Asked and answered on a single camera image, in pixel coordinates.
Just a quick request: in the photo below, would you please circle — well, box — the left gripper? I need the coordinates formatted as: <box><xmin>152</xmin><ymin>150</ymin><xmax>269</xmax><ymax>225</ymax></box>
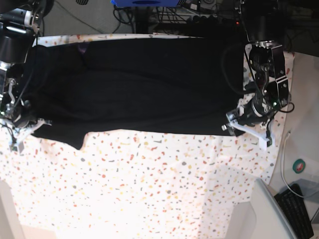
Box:
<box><xmin>226</xmin><ymin>99</ymin><xmax>270</xmax><ymax>127</ymax></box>

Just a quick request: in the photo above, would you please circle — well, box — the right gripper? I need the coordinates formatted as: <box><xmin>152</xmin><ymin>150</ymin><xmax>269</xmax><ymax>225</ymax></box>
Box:
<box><xmin>5</xmin><ymin>100</ymin><xmax>37</xmax><ymax>128</ymax></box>

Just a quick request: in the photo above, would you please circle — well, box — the black t-shirt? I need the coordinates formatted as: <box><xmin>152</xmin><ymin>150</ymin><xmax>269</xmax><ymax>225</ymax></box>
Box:
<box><xmin>23</xmin><ymin>38</ymin><xmax>244</xmax><ymax>149</ymax></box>

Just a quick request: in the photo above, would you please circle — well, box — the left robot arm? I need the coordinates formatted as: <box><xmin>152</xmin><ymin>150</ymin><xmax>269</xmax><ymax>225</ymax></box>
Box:
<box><xmin>227</xmin><ymin>0</ymin><xmax>291</xmax><ymax>126</ymax></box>

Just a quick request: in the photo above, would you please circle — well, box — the green tape roll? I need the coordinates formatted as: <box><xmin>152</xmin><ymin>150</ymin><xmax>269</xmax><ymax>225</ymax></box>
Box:
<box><xmin>293</xmin><ymin>159</ymin><xmax>306</xmax><ymax>174</ymax></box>

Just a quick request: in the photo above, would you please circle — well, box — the black keyboard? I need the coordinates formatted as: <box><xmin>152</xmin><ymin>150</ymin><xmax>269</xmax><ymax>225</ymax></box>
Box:
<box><xmin>275</xmin><ymin>189</ymin><xmax>314</xmax><ymax>239</ymax></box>

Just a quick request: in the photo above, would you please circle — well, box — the grey laptop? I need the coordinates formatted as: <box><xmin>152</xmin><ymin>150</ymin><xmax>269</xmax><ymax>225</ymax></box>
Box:
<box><xmin>250</xmin><ymin>179</ymin><xmax>297</xmax><ymax>239</ymax></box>

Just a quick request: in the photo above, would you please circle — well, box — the terrazzo patterned tablecloth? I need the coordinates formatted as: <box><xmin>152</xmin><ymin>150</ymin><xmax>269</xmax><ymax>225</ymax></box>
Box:
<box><xmin>0</xmin><ymin>34</ymin><xmax>286</xmax><ymax>239</ymax></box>

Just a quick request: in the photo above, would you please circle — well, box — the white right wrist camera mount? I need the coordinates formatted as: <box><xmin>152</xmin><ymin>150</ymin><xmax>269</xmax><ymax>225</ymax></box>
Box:
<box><xmin>9</xmin><ymin>119</ymin><xmax>52</xmax><ymax>154</ymax></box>

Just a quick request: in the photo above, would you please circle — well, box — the white cable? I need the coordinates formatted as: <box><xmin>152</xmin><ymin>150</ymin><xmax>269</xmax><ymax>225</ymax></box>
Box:
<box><xmin>280</xmin><ymin>131</ymin><xmax>306</xmax><ymax>198</ymax></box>

